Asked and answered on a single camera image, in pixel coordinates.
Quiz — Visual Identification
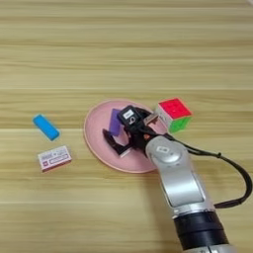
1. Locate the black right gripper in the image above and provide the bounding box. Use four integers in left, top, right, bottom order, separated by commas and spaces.
102, 108, 160, 158

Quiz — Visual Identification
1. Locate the blue rectangular block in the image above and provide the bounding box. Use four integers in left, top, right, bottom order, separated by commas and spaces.
32, 114, 61, 142

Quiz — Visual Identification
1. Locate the small black white-labelled box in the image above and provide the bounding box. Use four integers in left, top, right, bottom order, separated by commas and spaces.
117, 105, 139, 127

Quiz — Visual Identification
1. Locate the pink round plate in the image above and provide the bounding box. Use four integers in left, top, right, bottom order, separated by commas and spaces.
83, 98, 171, 174

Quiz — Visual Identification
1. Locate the colourful puzzle cube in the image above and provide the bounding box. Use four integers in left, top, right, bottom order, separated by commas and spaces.
154, 97, 194, 133

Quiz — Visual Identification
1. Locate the small white red box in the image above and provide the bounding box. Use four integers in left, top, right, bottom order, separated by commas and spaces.
37, 144, 73, 173

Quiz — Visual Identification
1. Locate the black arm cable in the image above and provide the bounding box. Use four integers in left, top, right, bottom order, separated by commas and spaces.
164, 131, 253, 210

